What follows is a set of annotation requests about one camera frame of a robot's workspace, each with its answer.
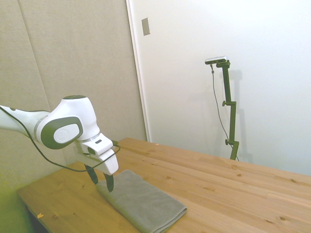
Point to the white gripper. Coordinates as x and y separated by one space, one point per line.
110 162

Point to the grey towel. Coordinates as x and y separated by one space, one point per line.
141 201

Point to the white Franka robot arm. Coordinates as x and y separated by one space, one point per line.
73 109

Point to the small orange tape scrap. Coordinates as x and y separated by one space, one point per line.
40 215

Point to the white door trim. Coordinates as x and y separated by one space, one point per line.
136 60

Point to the black jointed camera stand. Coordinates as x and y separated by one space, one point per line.
228 85

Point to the grey wall plate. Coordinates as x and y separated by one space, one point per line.
145 26

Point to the silver camera on stand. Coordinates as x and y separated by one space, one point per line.
216 60

